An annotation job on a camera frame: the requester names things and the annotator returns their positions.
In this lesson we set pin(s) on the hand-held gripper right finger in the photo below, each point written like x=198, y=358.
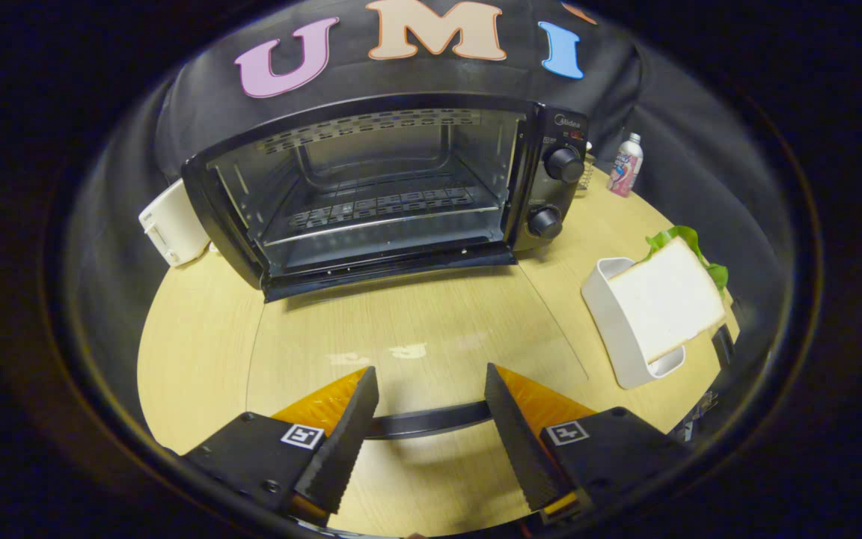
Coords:
x=521, y=442

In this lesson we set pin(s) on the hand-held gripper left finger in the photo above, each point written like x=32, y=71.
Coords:
x=345, y=442

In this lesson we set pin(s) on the white bread lettuce sandwich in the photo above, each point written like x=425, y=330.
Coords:
x=667, y=296

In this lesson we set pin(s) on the black toaster oven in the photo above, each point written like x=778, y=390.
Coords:
x=543, y=127

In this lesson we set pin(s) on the white pop-up toaster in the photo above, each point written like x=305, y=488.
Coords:
x=173, y=224

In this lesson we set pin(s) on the white plastic tray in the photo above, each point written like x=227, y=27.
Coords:
x=610, y=314

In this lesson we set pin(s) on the small white labelled bottle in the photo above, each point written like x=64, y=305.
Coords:
x=625, y=168

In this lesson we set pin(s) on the black backdrop cloth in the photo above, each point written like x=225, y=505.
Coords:
x=206, y=105

